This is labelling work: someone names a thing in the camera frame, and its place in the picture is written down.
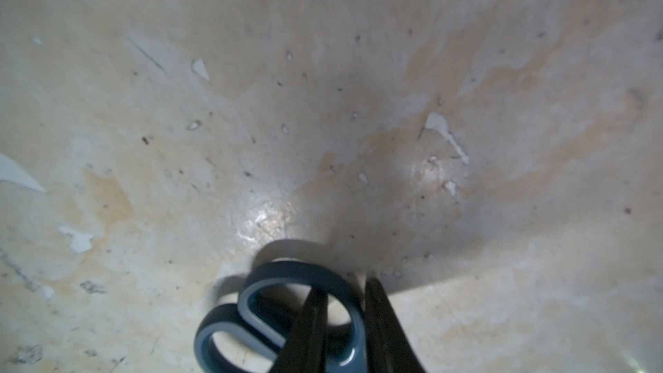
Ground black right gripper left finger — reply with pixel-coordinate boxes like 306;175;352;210
270;288;328;373

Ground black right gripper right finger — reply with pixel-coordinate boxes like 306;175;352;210
364;277;425;373

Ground blue handled scissors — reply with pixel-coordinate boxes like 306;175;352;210
193;261;369;372

